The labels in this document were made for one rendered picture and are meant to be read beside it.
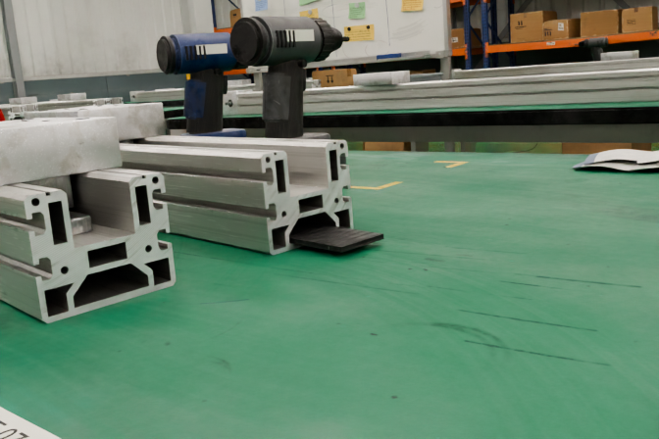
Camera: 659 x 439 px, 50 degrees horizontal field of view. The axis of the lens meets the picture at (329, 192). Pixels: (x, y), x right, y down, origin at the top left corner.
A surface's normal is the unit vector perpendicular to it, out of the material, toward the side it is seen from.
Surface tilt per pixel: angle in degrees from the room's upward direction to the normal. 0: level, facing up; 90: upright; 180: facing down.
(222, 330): 0
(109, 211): 90
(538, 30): 90
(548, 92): 90
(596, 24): 93
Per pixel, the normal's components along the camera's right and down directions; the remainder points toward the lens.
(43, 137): 0.69, 0.07
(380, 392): -0.07, -0.98
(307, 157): -0.72, 0.18
